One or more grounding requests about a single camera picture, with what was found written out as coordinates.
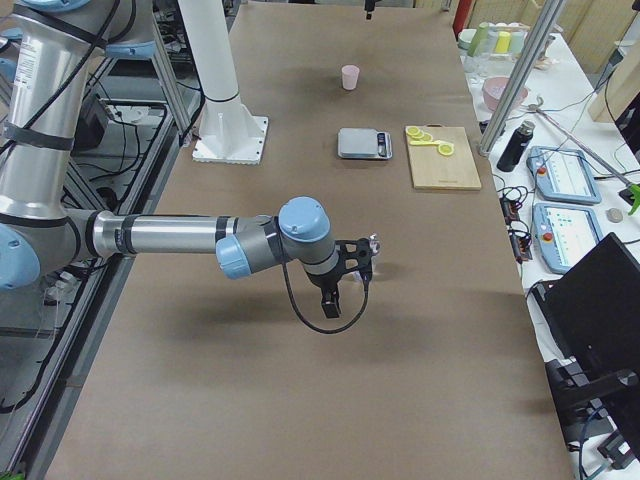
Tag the lower teach pendant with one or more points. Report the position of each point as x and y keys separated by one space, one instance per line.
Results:
x=564 y=234

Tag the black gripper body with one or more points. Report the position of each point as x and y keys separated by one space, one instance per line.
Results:
x=322 y=286

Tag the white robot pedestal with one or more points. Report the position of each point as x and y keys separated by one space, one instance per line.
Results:
x=228 y=132

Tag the silver kitchen scale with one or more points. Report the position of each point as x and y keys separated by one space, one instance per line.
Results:
x=364 y=144

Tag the pink plastic cup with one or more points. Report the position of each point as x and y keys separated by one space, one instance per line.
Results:
x=349 y=77

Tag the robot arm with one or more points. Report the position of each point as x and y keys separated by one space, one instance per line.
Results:
x=39 y=235

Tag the green grabber stick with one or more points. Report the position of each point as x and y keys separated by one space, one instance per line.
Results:
x=630 y=186

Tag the lemon slice single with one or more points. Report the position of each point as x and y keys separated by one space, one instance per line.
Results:
x=445 y=149

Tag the aluminium frame post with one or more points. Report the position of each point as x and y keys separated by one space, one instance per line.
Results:
x=533 y=45

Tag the lemon slice end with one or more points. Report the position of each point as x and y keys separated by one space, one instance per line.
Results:
x=412 y=130

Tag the bamboo cutting board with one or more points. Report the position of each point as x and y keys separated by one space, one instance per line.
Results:
x=432 y=171

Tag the yellow plastic knife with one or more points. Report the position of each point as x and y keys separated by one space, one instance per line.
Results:
x=425 y=143

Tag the black water bottle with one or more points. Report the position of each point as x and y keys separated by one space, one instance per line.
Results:
x=516 y=147

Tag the pink bowl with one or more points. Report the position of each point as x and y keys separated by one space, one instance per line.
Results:
x=493 y=89

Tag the upper teach pendant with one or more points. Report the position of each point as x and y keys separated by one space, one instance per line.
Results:
x=563 y=175

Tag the black monitor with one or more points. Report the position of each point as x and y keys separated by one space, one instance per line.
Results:
x=595 y=306

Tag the yellow cup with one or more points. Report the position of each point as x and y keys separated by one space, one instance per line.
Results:
x=502 y=43

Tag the green cup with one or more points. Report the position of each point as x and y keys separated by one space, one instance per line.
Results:
x=480 y=43

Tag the teach pendant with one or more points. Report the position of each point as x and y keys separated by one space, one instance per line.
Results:
x=563 y=175
x=564 y=234

